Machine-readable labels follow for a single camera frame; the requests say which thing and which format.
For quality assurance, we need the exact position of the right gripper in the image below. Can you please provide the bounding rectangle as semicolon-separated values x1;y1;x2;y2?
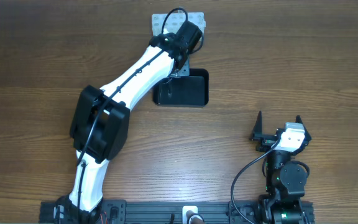
249;110;312;156

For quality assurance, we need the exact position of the black tray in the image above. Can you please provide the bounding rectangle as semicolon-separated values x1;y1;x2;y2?
152;68;210;108

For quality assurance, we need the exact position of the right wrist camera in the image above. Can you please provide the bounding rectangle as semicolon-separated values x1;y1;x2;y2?
277;121;306;153

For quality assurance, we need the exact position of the mounting rail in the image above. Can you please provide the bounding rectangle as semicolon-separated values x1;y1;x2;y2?
39;198;316;224

